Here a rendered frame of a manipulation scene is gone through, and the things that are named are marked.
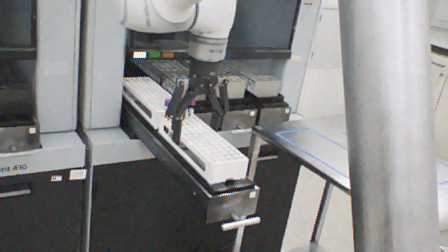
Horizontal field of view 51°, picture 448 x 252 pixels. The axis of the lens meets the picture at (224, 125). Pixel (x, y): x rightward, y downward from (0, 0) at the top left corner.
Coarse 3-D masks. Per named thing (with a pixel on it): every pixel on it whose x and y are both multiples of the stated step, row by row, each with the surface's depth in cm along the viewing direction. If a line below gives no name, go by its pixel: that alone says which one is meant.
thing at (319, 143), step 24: (312, 120) 155; (336, 120) 159; (288, 144) 134; (312, 144) 136; (336, 144) 139; (312, 168) 124; (336, 168) 124; (240, 216) 152; (240, 240) 157; (312, 240) 186
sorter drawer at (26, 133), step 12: (0, 120) 121; (12, 120) 122; (24, 120) 123; (36, 120) 127; (0, 132) 119; (12, 132) 121; (24, 132) 122; (36, 132) 124; (0, 144) 121; (12, 144) 122; (24, 144) 124; (36, 144) 125; (0, 156) 117; (12, 156) 119; (24, 156) 121
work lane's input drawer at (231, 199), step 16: (128, 112) 143; (144, 128) 133; (160, 144) 125; (160, 160) 125; (176, 160) 117; (176, 176) 117; (192, 176) 111; (192, 192) 111; (208, 192) 106; (224, 192) 106; (240, 192) 108; (256, 192) 110; (208, 208) 105; (224, 208) 107; (240, 208) 110; (224, 224) 104; (240, 224) 105
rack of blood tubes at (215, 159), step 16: (160, 128) 128; (192, 128) 122; (208, 128) 124; (192, 144) 114; (208, 144) 115; (224, 144) 118; (192, 160) 114; (208, 160) 107; (224, 160) 108; (240, 160) 109; (208, 176) 107; (224, 176) 108; (240, 176) 111
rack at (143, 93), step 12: (132, 84) 147; (144, 84) 149; (156, 84) 151; (132, 96) 149; (144, 96) 140; (156, 96) 141; (168, 96) 143; (144, 108) 146; (156, 108) 132; (156, 120) 130
